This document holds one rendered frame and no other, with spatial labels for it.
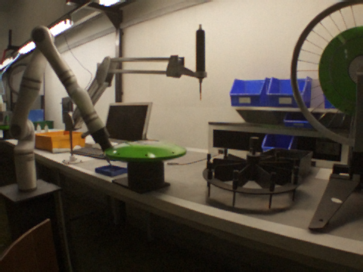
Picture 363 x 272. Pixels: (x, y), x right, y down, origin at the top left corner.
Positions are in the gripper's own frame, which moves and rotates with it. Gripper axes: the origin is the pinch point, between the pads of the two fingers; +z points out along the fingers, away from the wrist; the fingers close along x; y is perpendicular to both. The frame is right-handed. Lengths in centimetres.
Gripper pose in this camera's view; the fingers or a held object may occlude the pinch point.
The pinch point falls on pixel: (112, 167)
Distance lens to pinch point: 119.4
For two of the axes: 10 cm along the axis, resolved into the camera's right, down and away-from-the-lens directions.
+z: 4.5, 8.7, 2.2
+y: 8.6, -4.8, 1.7
